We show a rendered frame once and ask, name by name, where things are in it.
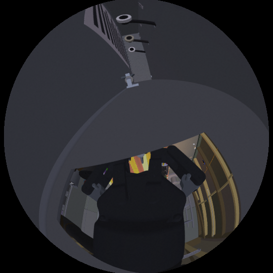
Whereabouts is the dark grey panel body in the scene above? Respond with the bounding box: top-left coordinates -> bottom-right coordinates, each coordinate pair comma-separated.
3,0 -> 270,238

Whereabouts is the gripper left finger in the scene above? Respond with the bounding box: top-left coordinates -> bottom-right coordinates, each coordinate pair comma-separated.
81,165 -> 115,200

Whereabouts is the yellow orange striped block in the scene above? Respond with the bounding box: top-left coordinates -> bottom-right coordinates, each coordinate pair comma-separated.
128,152 -> 152,174

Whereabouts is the small white ring black stem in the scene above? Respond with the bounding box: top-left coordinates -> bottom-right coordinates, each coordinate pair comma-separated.
128,46 -> 147,54

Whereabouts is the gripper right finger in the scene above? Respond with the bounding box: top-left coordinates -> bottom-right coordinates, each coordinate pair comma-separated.
165,144 -> 207,197

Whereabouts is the grey metal cabinet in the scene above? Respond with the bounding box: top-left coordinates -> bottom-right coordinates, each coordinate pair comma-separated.
61,170 -> 101,235

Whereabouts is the grey slotted breaker strip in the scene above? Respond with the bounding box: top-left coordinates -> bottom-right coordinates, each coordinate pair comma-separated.
83,2 -> 153,84

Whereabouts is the large white ring black stem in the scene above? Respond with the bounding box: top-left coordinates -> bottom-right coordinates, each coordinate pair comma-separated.
115,13 -> 157,28

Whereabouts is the brown wooden shelf unit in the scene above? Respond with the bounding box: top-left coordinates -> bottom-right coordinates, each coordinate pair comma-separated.
191,132 -> 241,240

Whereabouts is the light grey door catch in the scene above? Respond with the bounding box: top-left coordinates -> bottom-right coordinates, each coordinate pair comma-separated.
120,72 -> 140,89

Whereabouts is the tan ring black stem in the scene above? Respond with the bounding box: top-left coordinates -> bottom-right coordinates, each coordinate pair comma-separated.
124,34 -> 150,45

